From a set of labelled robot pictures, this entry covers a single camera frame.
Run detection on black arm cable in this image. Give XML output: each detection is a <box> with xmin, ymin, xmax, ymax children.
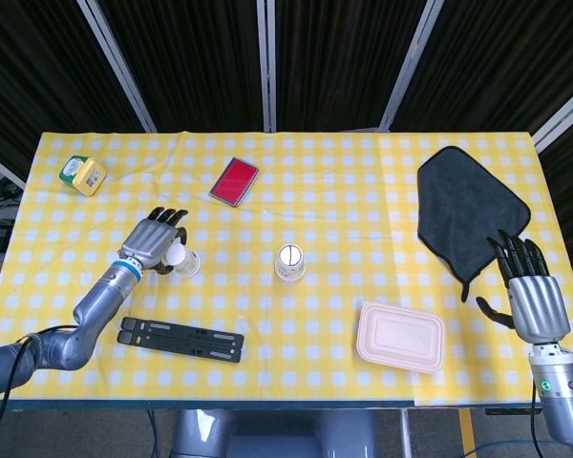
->
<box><xmin>0</xmin><ymin>324</ymin><xmax>80</xmax><ymax>458</ymax></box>
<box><xmin>528</xmin><ymin>380</ymin><xmax>544</xmax><ymax>458</ymax></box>

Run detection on white table leg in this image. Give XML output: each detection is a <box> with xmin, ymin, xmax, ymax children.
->
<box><xmin>398</xmin><ymin>407</ymin><xmax>413</xmax><ymax>458</ymax></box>

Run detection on paper cup with line mark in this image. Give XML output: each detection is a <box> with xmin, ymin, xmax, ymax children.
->
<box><xmin>273</xmin><ymin>243</ymin><xmax>308</xmax><ymax>282</ymax></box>

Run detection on black ribbed partition panel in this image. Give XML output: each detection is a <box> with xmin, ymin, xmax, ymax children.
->
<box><xmin>96</xmin><ymin>0</ymin><xmax>269</xmax><ymax>134</ymax></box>
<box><xmin>274</xmin><ymin>0</ymin><xmax>435</xmax><ymax>133</ymax></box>
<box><xmin>390</xmin><ymin>0</ymin><xmax>573</xmax><ymax>137</ymax></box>
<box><xmin>0</xmin><ymin>0</ymin><xmax>147</xmax><ymax>178</ymax></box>

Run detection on black folding stand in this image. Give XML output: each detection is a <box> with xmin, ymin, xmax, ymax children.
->
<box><xmin>116</xmin><ymin>315</ymin><xmax>245</xmax><ymax>364</ymax></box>

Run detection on grey metal partition frame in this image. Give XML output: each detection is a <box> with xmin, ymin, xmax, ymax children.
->
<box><xmin>75</xmin><ymin>0</ymin><xmax>159</xmax><ymax>134</ymax></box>
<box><xmin>377</xmin><ymin>0</ymin><xmax>448</xmax><ymax>132</ymax></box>
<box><xmin>0</xmin><ymin>146</ymin><xmax>29</xmax><ymax>190</ymax></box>
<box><xmin>256</xmin><ymin>0</ymin><xmax>278</xmax><ymax>134</ymax></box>
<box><xmin>529</xmin><ymin>77</ymin><xmax>573</xmax><ymax>150</ymax></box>

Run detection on dark grey cloth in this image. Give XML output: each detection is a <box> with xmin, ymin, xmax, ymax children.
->
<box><xmin>416</xmin><ymin>145</ymin><xmax>532</xmax><ymax>303</ymax></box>

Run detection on pink lunch box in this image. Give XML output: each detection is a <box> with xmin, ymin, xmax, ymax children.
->
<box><xmin>355</xmin><ymin>301</ymin><xmax>447</xmax><ymax>374</ymax></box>

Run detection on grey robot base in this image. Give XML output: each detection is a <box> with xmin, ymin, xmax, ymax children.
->
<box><xmin>171</xmin><ymin>408</ymin><xmax>379</xmax><ymax>458</ymax></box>

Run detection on red flat case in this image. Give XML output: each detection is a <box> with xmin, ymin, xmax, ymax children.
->
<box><xmin>208</xmin><ymin>156</ymin><xmax>262</xmax><ymax>209</ymax></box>

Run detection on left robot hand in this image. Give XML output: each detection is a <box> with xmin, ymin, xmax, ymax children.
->
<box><xmin>119</xmin><ymin>205</ymin><xmax>189</xmax><ymax>278</ymax></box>

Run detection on blue floor cable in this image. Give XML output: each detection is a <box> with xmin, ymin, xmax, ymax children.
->
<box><xmin>145</xmin><ymin>408</ymin><xmax>162</xmax><ymax>458</ymax></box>

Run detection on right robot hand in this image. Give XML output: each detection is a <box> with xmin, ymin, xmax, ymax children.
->
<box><xmin>476</xmin><ymin>229</ymin><xmax>571</xmax><ymax>344</ymax></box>

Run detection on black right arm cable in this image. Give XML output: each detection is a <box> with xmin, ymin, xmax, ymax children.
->
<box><xmin>528</xmin><ymin>380</ymin><xmax>544</xmax><ymax>458</ymax></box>

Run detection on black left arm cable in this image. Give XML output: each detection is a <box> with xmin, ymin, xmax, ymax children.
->
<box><xmin>0</xmin><ymin>324</ymin><xmax>80</xmax><ymax>458</ymax></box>

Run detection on yellow checked tablecloth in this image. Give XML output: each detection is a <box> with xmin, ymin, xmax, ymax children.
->
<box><xmin>0</xmin><ymin>130</ymin><xmax>573</xmax><ymax>407</ymax></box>

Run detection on green yellow tub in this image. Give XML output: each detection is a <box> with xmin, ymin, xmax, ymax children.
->
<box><xmin>58</xmin><ymin>155</ymin><xmax>108</xmax><ymax>198</ymax></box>

